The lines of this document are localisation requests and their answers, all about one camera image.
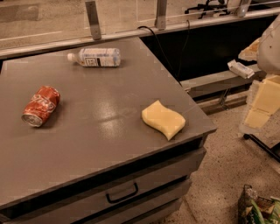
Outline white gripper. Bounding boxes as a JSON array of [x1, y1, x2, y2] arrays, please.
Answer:
[[238, 38, 280, 134]]

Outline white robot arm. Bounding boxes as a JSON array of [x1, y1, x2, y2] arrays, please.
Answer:
[[239, 15, 280, 134]]

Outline red coke can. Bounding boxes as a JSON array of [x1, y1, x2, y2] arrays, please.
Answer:
[[21, 86, 60, 127]]

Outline small white packet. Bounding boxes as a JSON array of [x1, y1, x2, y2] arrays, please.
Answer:
[[227, 59, 255, 79]]

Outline grey low ledge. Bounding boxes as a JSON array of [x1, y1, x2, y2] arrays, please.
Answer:
[[181, 65, 266, 115]]

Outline black stand leg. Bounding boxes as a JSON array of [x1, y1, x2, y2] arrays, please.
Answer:
[[243, 134, 280, 163]]

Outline yellow sponge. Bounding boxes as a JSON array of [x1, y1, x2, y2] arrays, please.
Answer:
[[142, 101, 186, 141]]

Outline snack bags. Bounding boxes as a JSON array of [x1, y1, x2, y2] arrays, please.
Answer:
[[238, 185, 280, 224]]

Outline clear plastic water bottle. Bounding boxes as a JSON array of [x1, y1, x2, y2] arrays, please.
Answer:
[[67, 48, 121, 67]]

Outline grey drawer cabinet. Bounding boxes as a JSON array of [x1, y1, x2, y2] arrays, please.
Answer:
[[0, 38, 215, 224]]

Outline black cable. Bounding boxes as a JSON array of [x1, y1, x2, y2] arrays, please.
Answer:
[[136, 19, 191, 84]]

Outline metal window rail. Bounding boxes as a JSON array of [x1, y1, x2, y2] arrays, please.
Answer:
[[0, 0, 280, 60]]

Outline black drawer handle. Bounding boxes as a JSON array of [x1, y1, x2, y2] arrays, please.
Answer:
[[106, 182, 138, 204]]

